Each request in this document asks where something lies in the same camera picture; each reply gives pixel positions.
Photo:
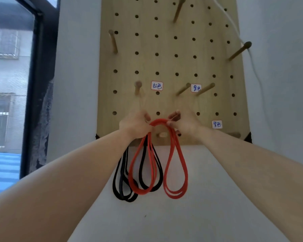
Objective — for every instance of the person's left hand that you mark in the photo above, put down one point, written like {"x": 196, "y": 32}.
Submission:
{"x": 132, "y": 124}

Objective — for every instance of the person's right hand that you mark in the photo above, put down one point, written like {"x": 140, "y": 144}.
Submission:
{"x": 188, "y": 123}

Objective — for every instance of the person's right fingers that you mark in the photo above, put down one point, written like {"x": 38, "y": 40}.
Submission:
{"x": 173, "y": 119}

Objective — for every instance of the person's left fingers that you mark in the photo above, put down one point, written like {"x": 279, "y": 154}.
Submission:
{"x": 147, "y": 121}

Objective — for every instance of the black elastic band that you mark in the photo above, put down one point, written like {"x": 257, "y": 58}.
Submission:
{"x": 120, "y": 181}
{"x": 157, "y": 168}

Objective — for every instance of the red elastic band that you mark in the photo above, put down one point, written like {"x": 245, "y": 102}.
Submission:
{"x": 178, "y": 173}

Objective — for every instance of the person's left forearm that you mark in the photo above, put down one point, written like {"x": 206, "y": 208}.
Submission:
{"x": 60, "y": 189}

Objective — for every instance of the person's right forearm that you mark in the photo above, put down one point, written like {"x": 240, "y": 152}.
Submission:
{"x": 257, "y": 178}

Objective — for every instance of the wooden peg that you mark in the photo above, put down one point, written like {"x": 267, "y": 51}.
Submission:
{"x": 239, "y": 50}
{"x": 162, "y": 135}
{"x": 205, "y": 89}
{"x": 137, "y": 87}
{"x": 183, "y": 89}
{"x": 178, "y": 10}

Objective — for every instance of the white handwritten label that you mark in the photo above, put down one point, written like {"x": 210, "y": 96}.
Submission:
{"x": 196, "y": 88}
{"x": 157, "y": 85}
{"x": 217, "y": 124}

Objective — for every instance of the wooden pegboard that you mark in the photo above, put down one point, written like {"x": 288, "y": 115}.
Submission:
{"x": 166, "y": 60}

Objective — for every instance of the grey building outside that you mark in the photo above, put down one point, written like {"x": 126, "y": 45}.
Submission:
{"x": 7, "y": 85}

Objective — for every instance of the blue corrugated roof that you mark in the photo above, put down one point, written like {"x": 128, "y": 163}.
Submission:
{"x": 3, "y": 171}

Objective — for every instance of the dark window frame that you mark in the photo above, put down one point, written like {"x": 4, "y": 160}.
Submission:
{"x": 40, "y": 60}

